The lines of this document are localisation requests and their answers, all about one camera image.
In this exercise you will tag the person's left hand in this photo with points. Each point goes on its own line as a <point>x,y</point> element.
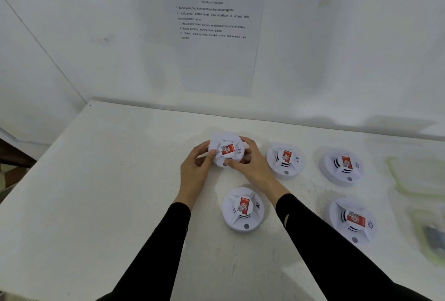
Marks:
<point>193,179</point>

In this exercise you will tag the white paper with text lines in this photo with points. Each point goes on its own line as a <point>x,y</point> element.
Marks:
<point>215,67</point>

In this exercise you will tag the person's right hand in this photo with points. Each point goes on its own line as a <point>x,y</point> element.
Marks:
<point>260,175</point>

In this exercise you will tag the clear plastic container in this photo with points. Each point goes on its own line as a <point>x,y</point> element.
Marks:
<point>417,227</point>
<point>417,179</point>

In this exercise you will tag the white round smoke detector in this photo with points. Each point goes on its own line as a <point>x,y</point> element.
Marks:
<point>226,139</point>
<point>278,168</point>
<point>340,213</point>
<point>333,175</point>
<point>233,220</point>

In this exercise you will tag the person's left forearm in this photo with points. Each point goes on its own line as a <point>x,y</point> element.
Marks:
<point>153,259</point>

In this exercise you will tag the person's right forearm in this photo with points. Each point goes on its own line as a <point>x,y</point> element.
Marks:
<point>340,259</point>

